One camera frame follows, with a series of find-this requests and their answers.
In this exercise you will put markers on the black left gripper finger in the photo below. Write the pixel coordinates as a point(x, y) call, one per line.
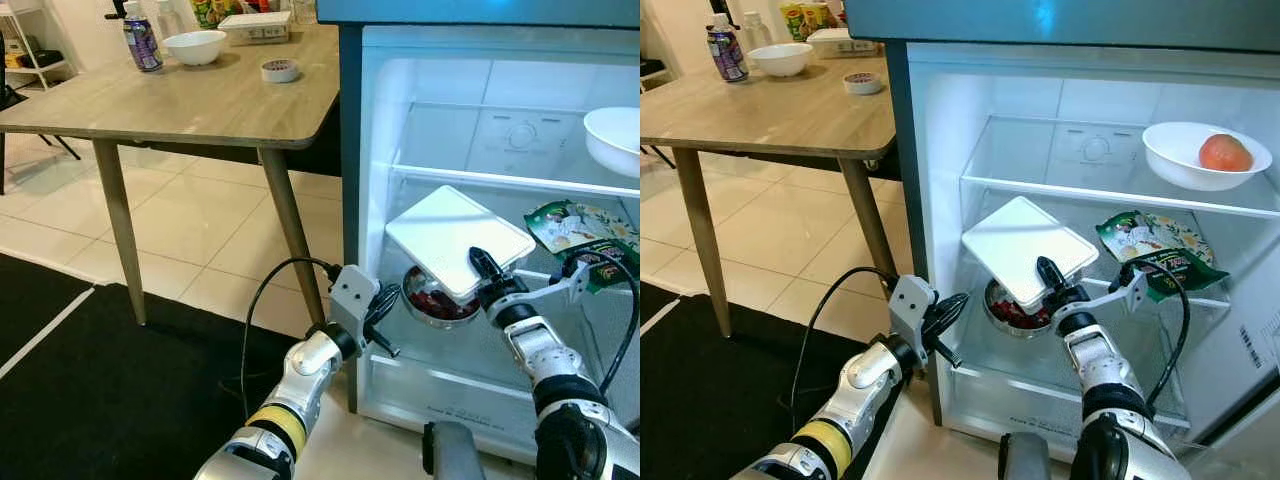
point(950, 356)
point(388, 348)

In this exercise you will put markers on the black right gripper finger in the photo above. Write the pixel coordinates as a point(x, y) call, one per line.
point(1052, 276)
point(485, 267)

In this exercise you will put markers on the clear container white lid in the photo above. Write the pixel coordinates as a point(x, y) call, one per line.
point(450, 235)
point(255, 25)
point(840, 40)
point(1020, 245)

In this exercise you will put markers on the grey fridge door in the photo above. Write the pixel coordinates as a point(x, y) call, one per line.
point(1255, 350)
point(1050, 18)
point(480, 10)

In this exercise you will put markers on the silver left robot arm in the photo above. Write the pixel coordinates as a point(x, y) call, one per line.
point(300, 375)
point(860, 380)

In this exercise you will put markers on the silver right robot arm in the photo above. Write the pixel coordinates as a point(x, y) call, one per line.
point(1100, 365)
point(545, 350)

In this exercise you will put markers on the clear fridge drawer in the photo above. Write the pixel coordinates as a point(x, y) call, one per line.
point(1010, 390)
point(440, 380)

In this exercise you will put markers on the grey fridge body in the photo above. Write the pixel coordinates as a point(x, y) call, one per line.
point(915, 200)
point(350, 200)

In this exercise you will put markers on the glass fridge shelf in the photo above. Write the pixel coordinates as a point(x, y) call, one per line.
point(470, 140)
point(1050, 150)

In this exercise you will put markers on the metal bowl red contents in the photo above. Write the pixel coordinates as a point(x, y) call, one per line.
point(435, 308)
point(1015, 318)

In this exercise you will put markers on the green food package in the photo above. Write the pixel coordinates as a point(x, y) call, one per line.
point(575, 230)
point(1150, 240)

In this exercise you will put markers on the grey robot leg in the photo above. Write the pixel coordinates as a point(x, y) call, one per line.
point(455, 455)
point(1025, 460)

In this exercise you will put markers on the black floor mat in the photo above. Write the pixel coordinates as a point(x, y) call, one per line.
point(648, 300)
point(720, 400)
point(30, 310)
point(130, 400)

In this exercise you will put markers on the white fruit bowl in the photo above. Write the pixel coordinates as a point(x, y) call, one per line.
point(1175, 165)
point(615, 150)

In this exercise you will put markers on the orange red fruit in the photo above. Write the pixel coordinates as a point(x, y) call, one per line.
point(1225, 153)

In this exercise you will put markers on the beige tape roll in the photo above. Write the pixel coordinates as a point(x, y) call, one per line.
point(280, 78)
point(862, 90)

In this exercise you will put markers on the white shelf unit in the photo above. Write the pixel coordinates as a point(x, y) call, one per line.
point(650, 72)
point(30, 60)

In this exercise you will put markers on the light wooden table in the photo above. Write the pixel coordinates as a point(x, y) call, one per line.
point(760, 110)
point(150, 100)

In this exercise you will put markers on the purple drink can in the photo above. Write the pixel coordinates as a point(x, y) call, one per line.
point(727, 58)
point(143, 48)

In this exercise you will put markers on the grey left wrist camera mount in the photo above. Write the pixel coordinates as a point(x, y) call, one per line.
point(910, 310)
point(350, 300)

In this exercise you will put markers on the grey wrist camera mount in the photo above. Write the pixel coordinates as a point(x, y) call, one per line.
point(910, 310)
point(350, 300)
point(1130, 285)
point(565, 283)

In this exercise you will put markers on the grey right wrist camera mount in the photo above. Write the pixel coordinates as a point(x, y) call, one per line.
point(565, 283)
point(1130, 285)

